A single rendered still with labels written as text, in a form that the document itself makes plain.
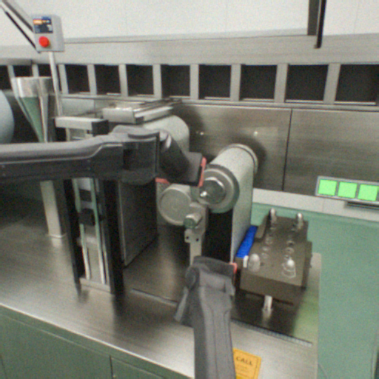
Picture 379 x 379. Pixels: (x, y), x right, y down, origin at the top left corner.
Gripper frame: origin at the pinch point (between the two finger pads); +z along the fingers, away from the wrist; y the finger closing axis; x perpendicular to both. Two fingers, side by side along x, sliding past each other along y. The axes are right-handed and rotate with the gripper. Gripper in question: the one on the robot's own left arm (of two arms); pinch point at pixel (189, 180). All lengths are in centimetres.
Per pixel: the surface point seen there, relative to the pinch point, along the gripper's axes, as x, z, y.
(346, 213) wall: 84, 293, 64
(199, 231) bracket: -8.5, 18.0, -0.6
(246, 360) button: -36.2, 18.5, 17.8
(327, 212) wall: 82, 295, 46
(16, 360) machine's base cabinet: -61, 34, -60
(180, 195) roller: 0.9, 17.0, -8.7
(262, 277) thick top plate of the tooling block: -16.4, 26.0, 17.5
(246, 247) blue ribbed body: -8.3, 33.6, 10.4
